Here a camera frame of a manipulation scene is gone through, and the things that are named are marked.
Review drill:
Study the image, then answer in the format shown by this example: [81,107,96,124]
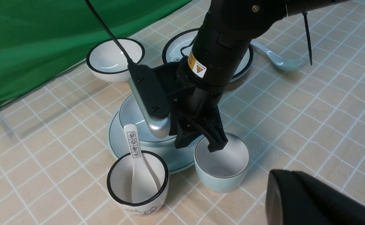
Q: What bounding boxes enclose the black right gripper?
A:
[154,61,228,153]

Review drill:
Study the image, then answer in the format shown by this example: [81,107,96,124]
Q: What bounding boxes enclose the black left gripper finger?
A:
[265,169,365,225]

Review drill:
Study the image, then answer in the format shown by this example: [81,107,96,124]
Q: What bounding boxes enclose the pale blue cup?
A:
[194,133,251,193]

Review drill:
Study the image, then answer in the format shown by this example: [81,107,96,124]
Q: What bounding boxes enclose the pale blue bowl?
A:
[119,94,175,148]

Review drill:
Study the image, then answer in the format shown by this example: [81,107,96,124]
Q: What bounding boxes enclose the pale blue ceramic spoon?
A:
[251,40,304,72]

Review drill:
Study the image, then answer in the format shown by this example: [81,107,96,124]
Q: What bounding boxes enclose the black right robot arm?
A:
[155,0,342,152]

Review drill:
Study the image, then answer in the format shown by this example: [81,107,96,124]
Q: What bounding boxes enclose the white spoon with characters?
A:
[124,124,158,203]

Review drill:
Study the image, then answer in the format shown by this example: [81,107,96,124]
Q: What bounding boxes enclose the illustrated black-rimmed plate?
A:
[161,28,254,82]

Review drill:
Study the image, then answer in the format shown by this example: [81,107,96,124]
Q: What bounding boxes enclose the black-rimmed white cup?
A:
[106,151,170,216]

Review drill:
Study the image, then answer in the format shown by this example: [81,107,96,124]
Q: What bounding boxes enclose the small black-rimmed white bowl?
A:
[86,38,145,83]

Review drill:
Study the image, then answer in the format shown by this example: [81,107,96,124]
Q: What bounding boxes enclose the green backdrop cloth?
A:
[0,0,192,118]

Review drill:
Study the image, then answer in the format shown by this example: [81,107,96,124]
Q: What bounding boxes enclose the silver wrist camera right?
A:
[128,63,171,139]

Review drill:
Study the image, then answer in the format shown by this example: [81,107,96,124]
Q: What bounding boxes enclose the black camera cable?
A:
[84,0,136,67]

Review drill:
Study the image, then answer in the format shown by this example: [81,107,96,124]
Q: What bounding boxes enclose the black cable tie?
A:
[302,11,313,65]

